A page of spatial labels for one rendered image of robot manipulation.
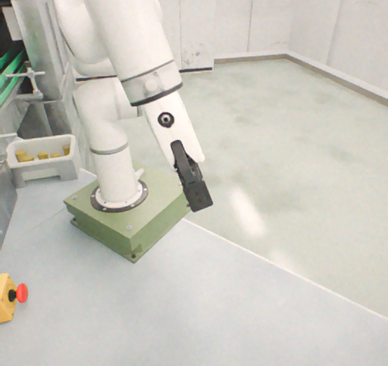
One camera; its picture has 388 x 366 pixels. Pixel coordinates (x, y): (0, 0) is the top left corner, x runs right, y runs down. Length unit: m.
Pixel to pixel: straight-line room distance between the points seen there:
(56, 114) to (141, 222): 1.24
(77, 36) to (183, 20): 4.22
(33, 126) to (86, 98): 1.27
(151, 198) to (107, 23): 0.53
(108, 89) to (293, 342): 0.64
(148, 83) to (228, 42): 5.08
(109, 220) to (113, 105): 0.28
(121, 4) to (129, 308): 0.58
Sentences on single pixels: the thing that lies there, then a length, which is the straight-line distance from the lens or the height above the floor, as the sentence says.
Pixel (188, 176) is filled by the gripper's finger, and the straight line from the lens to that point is 0.36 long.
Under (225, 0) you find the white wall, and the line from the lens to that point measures 5.30.
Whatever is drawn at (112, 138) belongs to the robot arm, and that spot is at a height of 1.03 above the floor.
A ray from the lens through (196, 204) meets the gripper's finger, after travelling 0.40.
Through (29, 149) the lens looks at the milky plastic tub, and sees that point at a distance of 1.25.
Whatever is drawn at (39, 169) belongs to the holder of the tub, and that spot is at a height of 0.81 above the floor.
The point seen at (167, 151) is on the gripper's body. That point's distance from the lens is 0.38.
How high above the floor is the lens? 1.36
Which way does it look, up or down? 35 degrees down
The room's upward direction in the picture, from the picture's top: straight up
